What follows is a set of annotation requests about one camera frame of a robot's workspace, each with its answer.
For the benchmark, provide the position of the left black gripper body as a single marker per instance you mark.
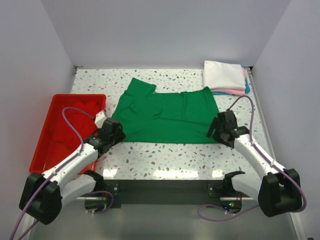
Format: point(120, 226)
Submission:
point(119, 136)

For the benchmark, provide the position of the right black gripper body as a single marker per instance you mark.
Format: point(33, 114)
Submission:
point(219, 130)

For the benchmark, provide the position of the green t shirt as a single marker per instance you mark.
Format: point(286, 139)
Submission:
point(148, 116)

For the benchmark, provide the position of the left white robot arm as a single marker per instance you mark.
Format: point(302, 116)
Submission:
point(45, 194)

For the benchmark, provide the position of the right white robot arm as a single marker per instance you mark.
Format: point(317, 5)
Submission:
point(278, 192)

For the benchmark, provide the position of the folded pink t shirt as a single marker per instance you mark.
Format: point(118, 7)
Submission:
point(245, 75)

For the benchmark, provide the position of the folded teal t shirt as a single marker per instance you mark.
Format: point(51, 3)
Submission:
point(234, 91)

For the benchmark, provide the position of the folded white t shirt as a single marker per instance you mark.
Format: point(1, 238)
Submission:
point(219, 75)

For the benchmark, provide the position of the red plastic bin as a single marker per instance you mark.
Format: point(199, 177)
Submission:
point(48, 154)

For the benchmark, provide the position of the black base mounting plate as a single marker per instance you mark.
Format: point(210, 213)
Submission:
point(115, 193)

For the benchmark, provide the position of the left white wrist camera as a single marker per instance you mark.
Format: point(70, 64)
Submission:
point(100, 117)

